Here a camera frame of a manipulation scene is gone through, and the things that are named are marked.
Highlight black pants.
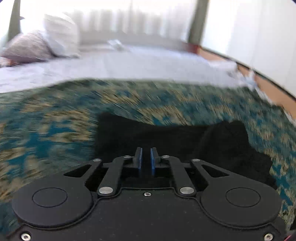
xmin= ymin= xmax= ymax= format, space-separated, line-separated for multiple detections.
xmin=94 ymin=113 xmax=277 ymax=189

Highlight teal paisley bedspread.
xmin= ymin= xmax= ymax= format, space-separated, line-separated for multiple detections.
xmin=1 ymin=79 xmax=295 ymax=235

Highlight white crumpled cloth at edge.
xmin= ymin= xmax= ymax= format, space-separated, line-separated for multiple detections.
xmin=208 ymin=60 xmax=238 ymax=76

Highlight purple floral pillow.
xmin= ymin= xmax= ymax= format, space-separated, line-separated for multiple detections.
xmin=1 ymin=32 xmax=54 ymax=64

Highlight white bed sheet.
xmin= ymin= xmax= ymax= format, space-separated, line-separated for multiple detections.
xmin=1 ymin=46 xmax=242 ymax=93

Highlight white pillow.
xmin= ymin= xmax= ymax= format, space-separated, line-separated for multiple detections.
xmin=43 ymin=13 xmax=80 ymax=58

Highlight right green drape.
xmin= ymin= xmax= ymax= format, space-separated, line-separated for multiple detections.
xmin=188 ymin=0 xmax=209 ymax=45

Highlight green drape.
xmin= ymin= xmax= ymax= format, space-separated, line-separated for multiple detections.
xmin=7 ymin=0 xmax=22 ymax=42
xmin=188 ymin=0 xmax=209 ymax=45

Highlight left green drape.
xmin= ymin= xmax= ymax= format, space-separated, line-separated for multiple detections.
xmin=7 ymin=0 xmax=22 ymax=42

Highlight white sheer curtain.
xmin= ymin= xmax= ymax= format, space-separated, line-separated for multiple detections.
xmin=20 ymin=1 xmax=198 ymax=42

